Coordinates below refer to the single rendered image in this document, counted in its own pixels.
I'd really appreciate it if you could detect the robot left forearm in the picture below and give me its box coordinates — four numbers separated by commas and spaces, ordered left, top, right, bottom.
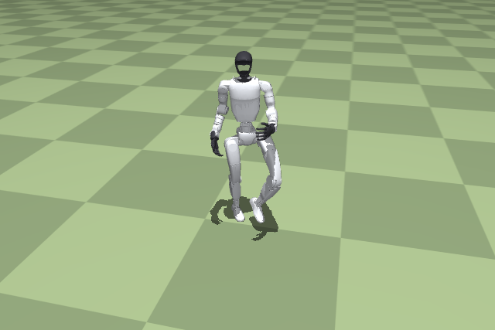
268, 109, 278, 132

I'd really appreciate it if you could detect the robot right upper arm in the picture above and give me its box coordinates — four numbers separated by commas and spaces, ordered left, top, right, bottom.
217, 80, 230, 115

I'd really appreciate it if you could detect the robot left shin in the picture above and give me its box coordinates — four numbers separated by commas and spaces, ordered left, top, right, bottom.
255, 180, 282, 207

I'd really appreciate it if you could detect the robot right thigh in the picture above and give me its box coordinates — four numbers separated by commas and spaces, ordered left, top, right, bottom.
224, 135, 241, 184

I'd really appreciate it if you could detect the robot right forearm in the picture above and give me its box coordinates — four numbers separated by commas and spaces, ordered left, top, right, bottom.
210, 105, 225, 137

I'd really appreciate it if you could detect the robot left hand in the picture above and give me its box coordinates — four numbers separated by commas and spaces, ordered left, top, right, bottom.
255, 122, 275, 141

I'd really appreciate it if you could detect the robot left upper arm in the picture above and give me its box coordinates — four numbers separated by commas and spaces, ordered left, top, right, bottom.
258, 80, 275, 118

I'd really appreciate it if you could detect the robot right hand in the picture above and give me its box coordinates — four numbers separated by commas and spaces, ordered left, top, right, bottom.
210, 131, 224, 156

